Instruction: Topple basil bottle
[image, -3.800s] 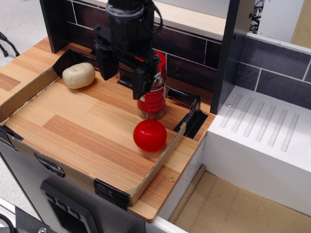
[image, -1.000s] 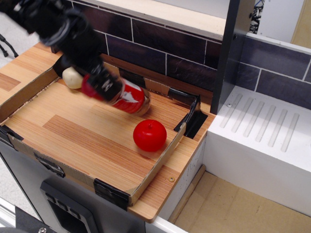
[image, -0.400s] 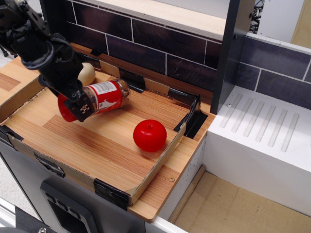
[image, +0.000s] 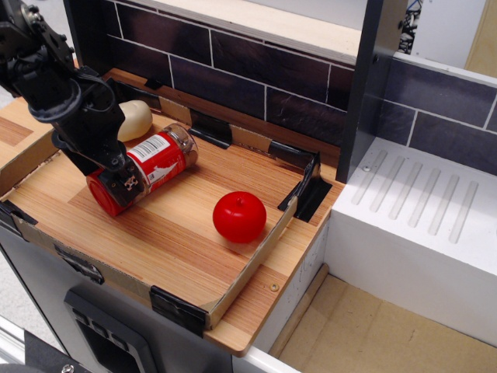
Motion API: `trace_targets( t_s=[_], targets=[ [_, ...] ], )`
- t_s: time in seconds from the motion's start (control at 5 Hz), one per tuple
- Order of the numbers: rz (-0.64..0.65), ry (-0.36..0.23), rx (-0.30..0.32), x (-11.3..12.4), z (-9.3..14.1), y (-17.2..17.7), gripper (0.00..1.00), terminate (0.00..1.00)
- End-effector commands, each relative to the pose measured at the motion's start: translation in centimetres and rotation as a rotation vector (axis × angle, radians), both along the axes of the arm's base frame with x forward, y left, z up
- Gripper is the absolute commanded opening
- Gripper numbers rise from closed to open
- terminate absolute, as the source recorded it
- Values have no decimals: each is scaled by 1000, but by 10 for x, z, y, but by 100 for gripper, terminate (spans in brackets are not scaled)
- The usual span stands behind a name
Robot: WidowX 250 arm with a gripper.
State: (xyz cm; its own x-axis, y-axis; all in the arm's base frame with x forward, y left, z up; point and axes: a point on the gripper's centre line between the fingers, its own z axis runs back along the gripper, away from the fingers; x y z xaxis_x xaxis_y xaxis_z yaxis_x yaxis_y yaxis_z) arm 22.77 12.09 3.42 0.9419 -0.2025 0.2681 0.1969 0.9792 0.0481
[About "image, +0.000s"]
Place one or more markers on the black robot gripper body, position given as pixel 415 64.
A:
pixel 88 136

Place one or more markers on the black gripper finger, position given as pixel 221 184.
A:
pixel 123 186

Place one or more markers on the red-lidded basil spice bottle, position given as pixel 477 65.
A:
pixel 158 159

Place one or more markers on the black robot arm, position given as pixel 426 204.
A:
pixel 37 64

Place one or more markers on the cream plastic toy potato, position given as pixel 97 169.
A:
pixel 137 120

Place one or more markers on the red plastic apple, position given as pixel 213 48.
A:
pixel 239 217

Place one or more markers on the black oven control panel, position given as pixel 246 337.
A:
pixel 115 346

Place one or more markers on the white dish drainer sink unit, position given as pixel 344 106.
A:
pixel 419 231

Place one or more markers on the dark grey cabinet post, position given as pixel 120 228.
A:
pixel 380 38

